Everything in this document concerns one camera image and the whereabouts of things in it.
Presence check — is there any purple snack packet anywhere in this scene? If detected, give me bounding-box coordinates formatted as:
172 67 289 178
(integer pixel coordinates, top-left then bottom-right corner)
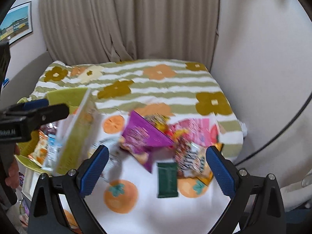
119 111 174 173

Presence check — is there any dark green snack bar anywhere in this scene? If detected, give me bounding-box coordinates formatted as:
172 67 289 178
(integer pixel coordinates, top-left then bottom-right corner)
157 162 178 198

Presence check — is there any silver blue snack bag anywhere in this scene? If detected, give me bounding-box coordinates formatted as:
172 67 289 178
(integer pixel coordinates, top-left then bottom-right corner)
42 134 60 172

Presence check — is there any person left hand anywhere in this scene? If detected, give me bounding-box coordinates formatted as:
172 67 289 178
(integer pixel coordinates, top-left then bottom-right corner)
5 156 20 189

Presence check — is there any orange cracker snack bag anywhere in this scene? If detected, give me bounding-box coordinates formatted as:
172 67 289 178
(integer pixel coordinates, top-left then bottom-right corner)
28 130 49 167

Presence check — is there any green cardboard box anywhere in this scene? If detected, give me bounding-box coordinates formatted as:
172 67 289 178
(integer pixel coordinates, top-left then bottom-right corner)
15 88 100 175

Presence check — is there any white orange-print tray cloth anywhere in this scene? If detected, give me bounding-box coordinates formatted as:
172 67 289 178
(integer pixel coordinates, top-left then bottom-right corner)
58 111 235 234

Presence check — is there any silver grey snack packet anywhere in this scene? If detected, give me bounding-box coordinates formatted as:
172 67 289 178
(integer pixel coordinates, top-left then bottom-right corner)
88 136 123 183

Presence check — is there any framed house picture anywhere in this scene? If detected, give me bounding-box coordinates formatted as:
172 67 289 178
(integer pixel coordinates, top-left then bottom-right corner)
1 1 33 44

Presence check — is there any colourful barcode snack bag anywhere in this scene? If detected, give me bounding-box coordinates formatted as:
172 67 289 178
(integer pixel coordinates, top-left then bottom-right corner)
174 136 213 185

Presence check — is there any beige curtain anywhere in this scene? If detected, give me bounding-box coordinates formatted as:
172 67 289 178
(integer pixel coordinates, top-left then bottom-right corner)
39 0 219 67

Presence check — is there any pink barcode snack packet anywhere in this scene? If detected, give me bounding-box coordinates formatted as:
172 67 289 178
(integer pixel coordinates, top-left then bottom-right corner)
168 117 219 147

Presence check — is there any yellow red candy packet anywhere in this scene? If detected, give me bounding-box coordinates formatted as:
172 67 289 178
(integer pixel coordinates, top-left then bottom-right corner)
144 113 169 133

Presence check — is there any striped floral bedspread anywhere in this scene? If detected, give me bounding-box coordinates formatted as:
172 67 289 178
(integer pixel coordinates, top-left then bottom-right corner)
25 60 243 160

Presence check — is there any black cable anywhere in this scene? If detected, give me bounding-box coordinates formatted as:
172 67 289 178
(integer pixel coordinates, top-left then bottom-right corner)
235 95 312 167

